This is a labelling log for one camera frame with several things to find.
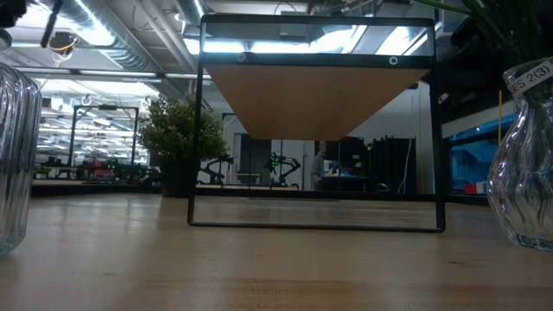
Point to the wooden shelf with black frame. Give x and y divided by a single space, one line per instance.
315 103

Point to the person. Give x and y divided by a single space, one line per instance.
318 168

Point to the green plant stems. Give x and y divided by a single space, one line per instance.
505 26

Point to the wavy clear glass vase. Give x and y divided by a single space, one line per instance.
518 173

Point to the black background robot arm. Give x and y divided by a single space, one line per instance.
283 164
214 170

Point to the red box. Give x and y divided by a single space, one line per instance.
470 188

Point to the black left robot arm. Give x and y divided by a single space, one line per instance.
10 10

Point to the black cabinet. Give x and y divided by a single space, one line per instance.
389 164

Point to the ribbed clear glass vase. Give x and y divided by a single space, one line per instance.
17 151

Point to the black overhead camera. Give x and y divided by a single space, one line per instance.
62 42

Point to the potted green plant white blossoms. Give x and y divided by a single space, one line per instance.
181 129

